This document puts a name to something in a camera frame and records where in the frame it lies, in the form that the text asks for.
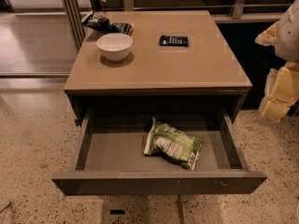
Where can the open grey top drawer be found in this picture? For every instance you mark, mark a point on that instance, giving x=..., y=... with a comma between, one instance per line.
x=109, y=160

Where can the black floor outlet slot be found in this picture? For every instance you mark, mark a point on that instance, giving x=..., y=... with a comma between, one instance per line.
x=117, y=212

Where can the brown cabinet with counter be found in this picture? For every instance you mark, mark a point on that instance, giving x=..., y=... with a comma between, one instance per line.
x=207, y=65

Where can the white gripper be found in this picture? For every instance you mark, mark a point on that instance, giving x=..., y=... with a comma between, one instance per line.
x=289, y=37

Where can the dark blue chip bag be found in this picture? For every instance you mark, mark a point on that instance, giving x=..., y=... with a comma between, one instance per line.
x=100, y=23

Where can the green jalapeno chip bag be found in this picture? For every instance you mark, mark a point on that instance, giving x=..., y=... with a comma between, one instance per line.
x=177, y=146

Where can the white ceramic bowl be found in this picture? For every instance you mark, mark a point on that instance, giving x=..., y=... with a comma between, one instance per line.
x=115, y=46

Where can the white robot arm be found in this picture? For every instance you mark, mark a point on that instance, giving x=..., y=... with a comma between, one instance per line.
x=287, y=44

